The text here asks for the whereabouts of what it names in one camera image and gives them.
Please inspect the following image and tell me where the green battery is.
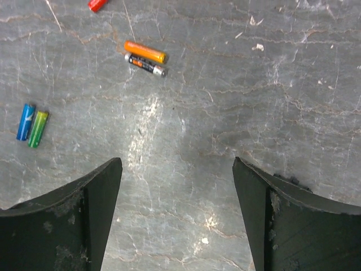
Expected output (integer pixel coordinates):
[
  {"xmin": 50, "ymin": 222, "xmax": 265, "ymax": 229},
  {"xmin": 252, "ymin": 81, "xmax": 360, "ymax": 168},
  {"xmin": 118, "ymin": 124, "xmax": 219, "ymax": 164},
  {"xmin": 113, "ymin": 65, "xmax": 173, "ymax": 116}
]
[{"xmin": 28, "ymin": 111, "xmax": 49, "ymax": 148}]

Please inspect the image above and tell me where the black orange AAA battery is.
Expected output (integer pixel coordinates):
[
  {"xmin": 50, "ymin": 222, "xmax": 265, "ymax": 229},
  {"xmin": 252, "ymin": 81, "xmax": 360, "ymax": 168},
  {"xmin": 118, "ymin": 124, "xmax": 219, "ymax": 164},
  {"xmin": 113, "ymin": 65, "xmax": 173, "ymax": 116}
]
[{"xmin": 124, "ymin": 53, "xmax": 166, "ymax": 77}]

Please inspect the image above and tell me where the blue battery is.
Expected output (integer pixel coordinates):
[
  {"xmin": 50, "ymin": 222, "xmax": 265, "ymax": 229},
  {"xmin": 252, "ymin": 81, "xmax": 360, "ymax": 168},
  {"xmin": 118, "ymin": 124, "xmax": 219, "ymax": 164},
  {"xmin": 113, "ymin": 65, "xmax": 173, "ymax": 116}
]
[{"xmin": 16, "ymin": 103, "xmax": 36, "ymax": 141}]

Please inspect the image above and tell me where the red battery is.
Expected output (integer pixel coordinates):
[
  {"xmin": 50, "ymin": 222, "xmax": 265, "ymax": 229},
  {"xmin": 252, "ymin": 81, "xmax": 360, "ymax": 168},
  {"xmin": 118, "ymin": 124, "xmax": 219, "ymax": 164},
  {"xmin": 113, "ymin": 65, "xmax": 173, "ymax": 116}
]
[{"xmin": 88, "ymin": 0, "xmax": 108, "ymax": 13}]

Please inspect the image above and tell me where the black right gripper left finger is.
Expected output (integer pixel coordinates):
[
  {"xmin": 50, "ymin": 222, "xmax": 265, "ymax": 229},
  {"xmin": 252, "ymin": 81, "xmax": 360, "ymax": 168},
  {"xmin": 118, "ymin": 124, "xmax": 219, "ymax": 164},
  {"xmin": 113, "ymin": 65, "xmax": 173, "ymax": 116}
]
[{"xmin": 1, "ymin": 158, "xmax": 122, "ymax": 270}]

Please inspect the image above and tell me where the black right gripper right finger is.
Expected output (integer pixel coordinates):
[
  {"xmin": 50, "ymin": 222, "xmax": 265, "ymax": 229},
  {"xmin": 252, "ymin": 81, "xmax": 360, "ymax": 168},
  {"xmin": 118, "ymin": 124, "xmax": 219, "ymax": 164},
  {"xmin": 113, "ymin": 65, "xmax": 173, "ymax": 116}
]
[{"xmin": 232, "ymin": 158, "xmax": 360, "ymax": 270}]

